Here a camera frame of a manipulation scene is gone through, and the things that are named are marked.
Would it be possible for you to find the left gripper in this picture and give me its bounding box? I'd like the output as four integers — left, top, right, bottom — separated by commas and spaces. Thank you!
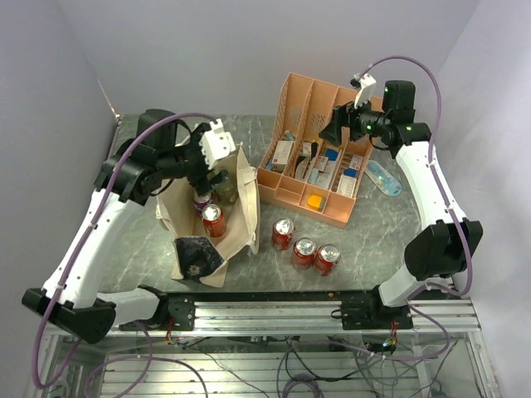
160, 123, 231, 197

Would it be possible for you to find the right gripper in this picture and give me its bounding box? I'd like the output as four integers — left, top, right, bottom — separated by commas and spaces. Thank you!
319, 91, 391, 147

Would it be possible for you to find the purple soda can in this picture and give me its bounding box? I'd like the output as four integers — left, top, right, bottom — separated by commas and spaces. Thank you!
192, 192, 214, 213

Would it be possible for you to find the clear bottle green cap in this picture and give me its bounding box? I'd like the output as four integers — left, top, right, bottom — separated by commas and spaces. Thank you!
215, 179, 239, 206

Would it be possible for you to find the red soda can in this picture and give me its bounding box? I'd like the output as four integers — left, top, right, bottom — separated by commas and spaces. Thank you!
202, 203, 227, 238
271, 218, 295, 250
291, 237, 317, 270
313, 244, 341, 276

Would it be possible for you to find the cream canvas tote bag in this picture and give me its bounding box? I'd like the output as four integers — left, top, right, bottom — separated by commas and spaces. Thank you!
156, 143, 261, 288

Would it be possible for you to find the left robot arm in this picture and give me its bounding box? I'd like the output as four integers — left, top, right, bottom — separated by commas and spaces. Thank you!
22, 109, 236, 344

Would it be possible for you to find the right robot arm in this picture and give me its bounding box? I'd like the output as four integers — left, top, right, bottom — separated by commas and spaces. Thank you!
319, 74, 483, 328

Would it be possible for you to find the white box right slot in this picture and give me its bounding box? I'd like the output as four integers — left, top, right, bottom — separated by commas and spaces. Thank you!
336, 174, 357, 198

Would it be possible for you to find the blue toothbrush blister pack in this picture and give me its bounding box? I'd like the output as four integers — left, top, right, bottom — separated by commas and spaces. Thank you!
365, 160, 402, 197

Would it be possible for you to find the orange plastic desk organizer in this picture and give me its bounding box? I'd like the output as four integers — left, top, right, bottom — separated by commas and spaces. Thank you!
257, 73, 373, 228

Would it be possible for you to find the white red medicine box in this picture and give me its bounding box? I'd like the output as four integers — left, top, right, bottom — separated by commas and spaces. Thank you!
270, 140, 295, 172

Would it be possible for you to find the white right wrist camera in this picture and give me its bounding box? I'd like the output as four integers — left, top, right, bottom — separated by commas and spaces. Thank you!
350, 73, 377, 109

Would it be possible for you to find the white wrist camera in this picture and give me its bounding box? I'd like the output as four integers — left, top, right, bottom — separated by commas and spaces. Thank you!
350, 73, 377, 109
199, 119, 236, 170

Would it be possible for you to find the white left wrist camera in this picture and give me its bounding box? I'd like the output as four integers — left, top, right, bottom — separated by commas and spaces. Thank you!
199, 119, 236, 170

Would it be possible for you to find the aluminium mounting rail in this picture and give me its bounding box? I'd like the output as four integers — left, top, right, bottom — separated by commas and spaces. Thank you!
99, 300, 478, 337

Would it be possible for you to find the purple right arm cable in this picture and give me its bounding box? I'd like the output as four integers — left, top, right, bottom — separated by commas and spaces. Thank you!
358, 56, 474, 360

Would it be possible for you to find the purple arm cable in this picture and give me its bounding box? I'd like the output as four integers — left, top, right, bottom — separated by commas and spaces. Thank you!
32, 114, 219, 391
358, 56, 474, 360

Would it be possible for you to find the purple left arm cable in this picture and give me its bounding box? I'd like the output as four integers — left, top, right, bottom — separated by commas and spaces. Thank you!
32, 114, 219, 391

